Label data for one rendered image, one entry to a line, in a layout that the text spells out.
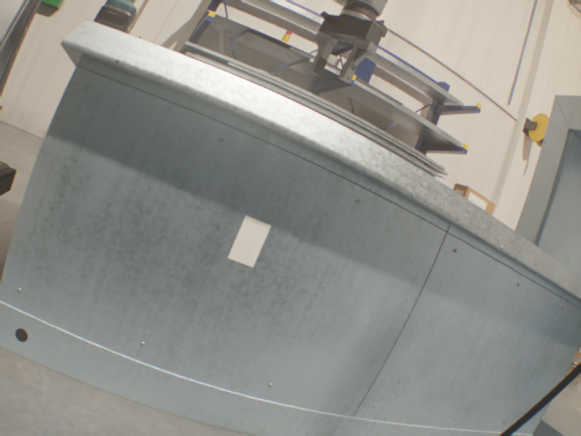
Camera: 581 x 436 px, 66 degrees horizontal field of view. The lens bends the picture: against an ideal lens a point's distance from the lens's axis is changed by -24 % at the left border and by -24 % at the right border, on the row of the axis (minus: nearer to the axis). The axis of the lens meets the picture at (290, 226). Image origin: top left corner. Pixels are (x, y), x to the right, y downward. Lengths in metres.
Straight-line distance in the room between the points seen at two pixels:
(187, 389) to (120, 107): 0.55
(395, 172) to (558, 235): 1.66
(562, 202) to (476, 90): 4.70
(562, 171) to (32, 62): 5.19
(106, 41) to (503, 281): 1.07
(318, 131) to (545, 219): 1.68
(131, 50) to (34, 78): 5.00
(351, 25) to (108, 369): 0.85
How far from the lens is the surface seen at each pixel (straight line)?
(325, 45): 1.15
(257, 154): 0.99
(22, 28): 4.36
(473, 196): 1.43
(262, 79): 4.92
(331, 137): 0.97
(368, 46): 1.09
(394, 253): 1.13
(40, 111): 5.83
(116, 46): 0.90
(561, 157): 2.54
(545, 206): 2.48
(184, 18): 5.85
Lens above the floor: 0.51
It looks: 3 degrees down
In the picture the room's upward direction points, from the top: 24 degrees clockwise
